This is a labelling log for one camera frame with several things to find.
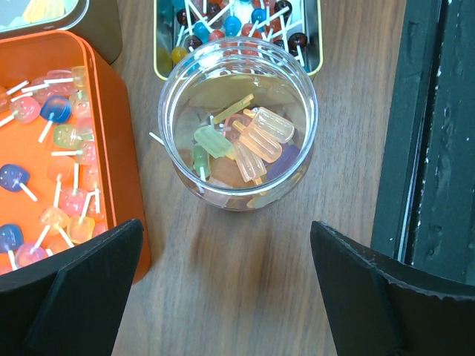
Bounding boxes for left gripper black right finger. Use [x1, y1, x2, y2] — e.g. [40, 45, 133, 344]
[310, 222, 474, 355]

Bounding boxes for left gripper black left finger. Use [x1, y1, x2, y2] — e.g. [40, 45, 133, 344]
[1, 219, 143, 355]

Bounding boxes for orange box of lollipops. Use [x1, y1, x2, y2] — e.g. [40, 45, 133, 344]
[1, 30, 145, 274]

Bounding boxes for clear glass jar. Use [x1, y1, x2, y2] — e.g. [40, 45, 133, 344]
[158, 37, 318, 211]

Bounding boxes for gold tin of gummies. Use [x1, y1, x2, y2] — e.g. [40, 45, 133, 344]
[1, 0, 122, 64]

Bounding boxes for gold tin of candies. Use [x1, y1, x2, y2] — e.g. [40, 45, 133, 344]
[154, 1, 324, 80]

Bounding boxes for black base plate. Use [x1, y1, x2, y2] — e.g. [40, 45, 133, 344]
[371, 0, 474, 285]

